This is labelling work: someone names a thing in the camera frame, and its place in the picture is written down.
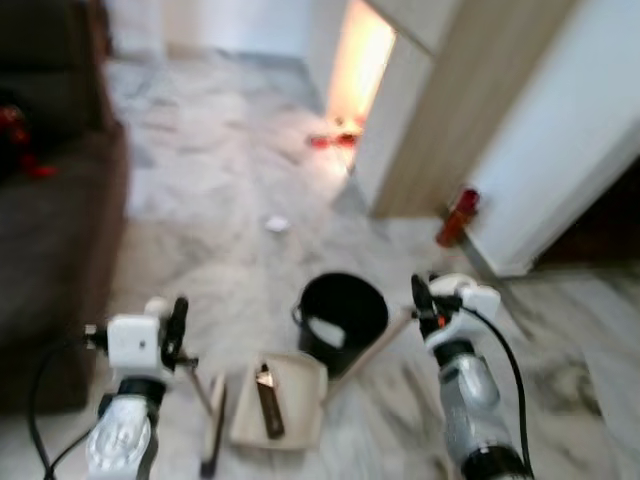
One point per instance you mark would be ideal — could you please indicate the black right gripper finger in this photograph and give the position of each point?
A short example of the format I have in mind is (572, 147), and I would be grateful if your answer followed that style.
(416, 300)
(429, 300)

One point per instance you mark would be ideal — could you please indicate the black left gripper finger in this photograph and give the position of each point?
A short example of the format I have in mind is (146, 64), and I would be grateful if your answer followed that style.
(180, 318)
(167, 330)

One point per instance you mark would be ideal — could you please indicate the brown foil snack wrapper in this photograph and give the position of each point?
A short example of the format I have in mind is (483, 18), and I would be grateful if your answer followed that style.
(270, 405)

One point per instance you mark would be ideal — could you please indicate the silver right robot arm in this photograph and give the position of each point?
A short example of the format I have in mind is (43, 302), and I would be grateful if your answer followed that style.
(470, 390)

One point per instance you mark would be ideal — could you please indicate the black plastic bucket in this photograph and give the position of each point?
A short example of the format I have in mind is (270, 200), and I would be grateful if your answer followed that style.
(345, 300)

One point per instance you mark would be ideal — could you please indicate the red printed incense can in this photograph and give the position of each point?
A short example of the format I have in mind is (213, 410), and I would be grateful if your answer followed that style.
(452, 228)

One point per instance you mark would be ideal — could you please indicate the pink joss stick bundle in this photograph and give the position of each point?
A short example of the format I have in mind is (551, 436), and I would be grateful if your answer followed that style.
(468, 200)

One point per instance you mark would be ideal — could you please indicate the grey-brown fabric sofa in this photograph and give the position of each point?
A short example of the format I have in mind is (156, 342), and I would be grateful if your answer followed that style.
(60, 250)

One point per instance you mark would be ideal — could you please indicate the light wood-grain cabinet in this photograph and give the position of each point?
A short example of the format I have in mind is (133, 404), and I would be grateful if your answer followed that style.
(440, 130)

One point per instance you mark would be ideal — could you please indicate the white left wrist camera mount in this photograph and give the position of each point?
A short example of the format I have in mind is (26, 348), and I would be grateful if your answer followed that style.
(135, 342)

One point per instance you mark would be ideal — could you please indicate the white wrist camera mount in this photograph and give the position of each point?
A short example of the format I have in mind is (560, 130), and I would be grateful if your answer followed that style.
(470, 300)
(135, 342)

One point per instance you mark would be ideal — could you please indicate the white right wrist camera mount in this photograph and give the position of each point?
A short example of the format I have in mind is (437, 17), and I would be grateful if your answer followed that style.
(470, 300)

